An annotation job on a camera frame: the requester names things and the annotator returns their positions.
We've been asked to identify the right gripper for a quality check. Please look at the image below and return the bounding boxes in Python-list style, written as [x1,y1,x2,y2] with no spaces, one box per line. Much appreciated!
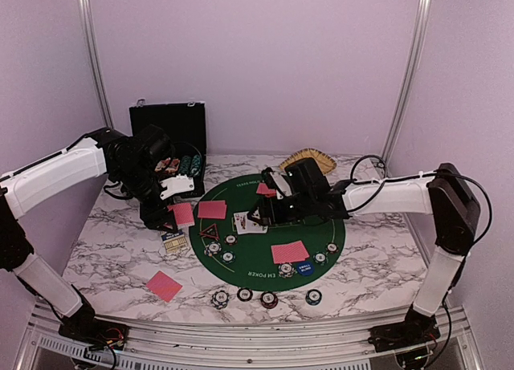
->
[247,192,315,228]

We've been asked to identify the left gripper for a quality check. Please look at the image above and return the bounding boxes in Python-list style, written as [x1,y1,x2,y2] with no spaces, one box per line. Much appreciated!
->
[113,161,177,233]

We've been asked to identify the dealt card seat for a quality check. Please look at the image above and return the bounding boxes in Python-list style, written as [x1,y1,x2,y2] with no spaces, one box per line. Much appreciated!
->
[198,201,210,218]
[256,182,277,197]

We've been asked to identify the placed hundred chip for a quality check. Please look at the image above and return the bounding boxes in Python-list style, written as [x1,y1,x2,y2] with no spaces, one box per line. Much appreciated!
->
[224,234,238,246]
[326,243,339,254]

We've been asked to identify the placed fifty chip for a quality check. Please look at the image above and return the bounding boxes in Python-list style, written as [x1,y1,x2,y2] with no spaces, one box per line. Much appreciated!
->
[312,252,328,266]
[221,251,235,264]

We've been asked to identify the blue small blind button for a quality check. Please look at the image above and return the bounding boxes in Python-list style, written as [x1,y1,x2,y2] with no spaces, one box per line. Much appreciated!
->
[296,261,315,277]

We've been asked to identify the red-backed playing card deck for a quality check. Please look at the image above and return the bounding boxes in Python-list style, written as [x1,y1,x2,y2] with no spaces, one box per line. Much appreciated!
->
[168,203,195,228]

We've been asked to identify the face-up community card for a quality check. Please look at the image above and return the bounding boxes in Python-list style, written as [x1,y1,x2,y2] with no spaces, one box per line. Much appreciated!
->
[234,212,251,235]
[244,219,268,234]

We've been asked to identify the placed ten chips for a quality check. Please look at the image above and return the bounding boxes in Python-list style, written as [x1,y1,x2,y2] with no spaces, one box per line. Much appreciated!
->
[278,262,296,279]
[204,242,222,257]

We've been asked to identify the green fifty chip stack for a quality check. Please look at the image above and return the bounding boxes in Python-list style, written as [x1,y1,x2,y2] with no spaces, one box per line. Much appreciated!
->
[305,289,322,306]

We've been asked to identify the triangular all-in button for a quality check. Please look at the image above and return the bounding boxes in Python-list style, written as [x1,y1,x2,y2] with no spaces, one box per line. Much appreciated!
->
[199,223,219,241]

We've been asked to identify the hundred chip front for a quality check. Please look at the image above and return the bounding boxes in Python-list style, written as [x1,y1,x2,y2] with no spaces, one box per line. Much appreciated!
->
[236,287,253,302]

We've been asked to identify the discarded burn card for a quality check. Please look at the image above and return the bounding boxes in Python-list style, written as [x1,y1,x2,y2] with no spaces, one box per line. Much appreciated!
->
[146,271,182,303]

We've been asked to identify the blue ten chip stack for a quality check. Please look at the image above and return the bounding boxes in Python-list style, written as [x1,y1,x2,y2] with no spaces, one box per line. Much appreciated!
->
[210,290,230,310]

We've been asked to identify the dealt card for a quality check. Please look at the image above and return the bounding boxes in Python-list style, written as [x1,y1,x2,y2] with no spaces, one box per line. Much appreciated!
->
[271,245,296,264]

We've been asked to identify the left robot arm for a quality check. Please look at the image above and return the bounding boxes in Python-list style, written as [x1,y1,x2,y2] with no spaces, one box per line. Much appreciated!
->
[1,125,177,342]

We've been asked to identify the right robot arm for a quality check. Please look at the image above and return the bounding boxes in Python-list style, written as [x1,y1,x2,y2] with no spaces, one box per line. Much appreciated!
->
[247,158,480,344]

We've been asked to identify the card deck in case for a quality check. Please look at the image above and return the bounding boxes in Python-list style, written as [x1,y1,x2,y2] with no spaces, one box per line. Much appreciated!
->
[155,157,180,174]

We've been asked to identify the woven bamboo tray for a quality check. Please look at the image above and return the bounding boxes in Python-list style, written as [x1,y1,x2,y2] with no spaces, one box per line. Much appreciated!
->
[279,148,337,175]

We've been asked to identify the green chip row in case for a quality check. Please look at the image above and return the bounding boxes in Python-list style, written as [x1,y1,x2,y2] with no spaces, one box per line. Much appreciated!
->
[177,155,192,176]

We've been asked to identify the teal chip row in case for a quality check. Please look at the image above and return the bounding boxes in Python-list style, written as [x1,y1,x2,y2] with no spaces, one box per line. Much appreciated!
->
[189,155,202,177]

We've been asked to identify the black poker chip case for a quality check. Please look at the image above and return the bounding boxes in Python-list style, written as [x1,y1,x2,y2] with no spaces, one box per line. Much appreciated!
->
[129,102,207,198]

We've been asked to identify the round green poker mat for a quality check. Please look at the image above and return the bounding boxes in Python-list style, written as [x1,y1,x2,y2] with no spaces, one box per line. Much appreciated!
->
[189,174,346,292]

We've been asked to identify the blue gold card box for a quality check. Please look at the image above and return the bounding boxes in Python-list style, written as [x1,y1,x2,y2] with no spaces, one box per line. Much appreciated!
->
[161,230,189,254]

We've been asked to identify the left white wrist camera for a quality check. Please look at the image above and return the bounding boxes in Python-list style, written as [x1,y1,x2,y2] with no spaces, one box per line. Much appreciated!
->
[159,175,194,200]

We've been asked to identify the left aluminium frame post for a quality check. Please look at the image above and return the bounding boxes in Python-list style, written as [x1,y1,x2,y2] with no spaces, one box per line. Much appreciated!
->
[78,0,115,129]

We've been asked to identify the aluminium frame post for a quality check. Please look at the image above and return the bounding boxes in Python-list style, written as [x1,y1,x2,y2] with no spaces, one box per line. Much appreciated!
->
[78,0,115,129]
[381,0,432,164]

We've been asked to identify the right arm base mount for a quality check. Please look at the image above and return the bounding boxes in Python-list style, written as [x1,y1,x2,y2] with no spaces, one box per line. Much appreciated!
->
[368,322,441,352]

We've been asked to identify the front aluminium rail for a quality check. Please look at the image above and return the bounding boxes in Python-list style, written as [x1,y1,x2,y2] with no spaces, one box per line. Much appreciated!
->
[5,302,485,369]

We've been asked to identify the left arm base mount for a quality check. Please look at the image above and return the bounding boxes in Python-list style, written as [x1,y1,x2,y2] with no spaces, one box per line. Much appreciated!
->
[59,319,129,350]

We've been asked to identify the right aluminium frame post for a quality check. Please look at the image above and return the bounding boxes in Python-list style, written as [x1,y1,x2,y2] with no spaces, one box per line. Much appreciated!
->
[381,0,432,164]

